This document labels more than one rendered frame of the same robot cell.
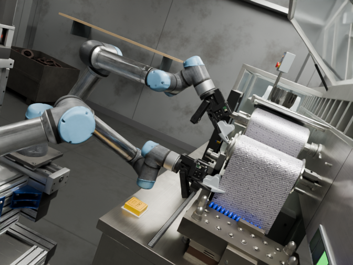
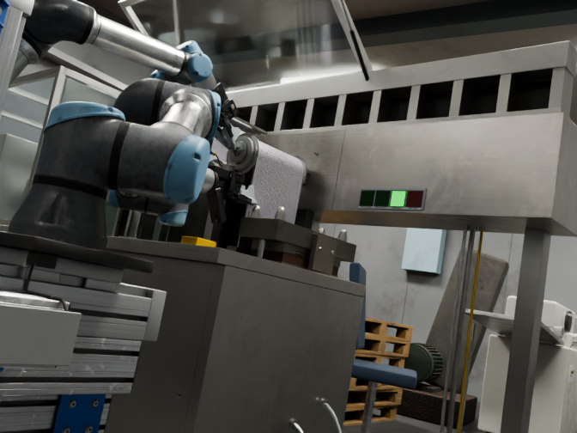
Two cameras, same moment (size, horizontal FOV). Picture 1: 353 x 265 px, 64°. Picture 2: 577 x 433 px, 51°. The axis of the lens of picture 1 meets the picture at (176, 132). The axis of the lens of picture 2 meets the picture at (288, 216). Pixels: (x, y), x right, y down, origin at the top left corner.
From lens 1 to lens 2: 159 cm
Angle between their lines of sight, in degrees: 66
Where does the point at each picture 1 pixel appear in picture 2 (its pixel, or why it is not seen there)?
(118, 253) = (245, 283)
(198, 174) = (236, 186)
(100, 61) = (106, 33)
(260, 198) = (283, 199)
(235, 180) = (262, 186)
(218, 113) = (226, 112)
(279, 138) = not seen: hidden behind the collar
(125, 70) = (152, 51)
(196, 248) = (289, 252)
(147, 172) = not seen: hidden behind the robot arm
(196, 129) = not seen: outside the picture
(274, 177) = (289, 174)
